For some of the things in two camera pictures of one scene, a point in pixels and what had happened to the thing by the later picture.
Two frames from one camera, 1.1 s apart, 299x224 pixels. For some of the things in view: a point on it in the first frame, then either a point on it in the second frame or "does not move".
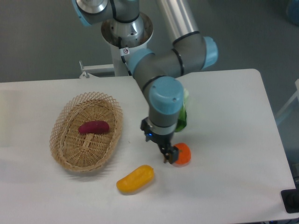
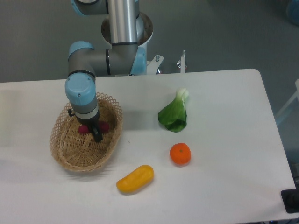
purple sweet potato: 97,127 does not move
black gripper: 170,153 -> 91,122
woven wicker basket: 78,151 does not move
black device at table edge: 290,199 does not move
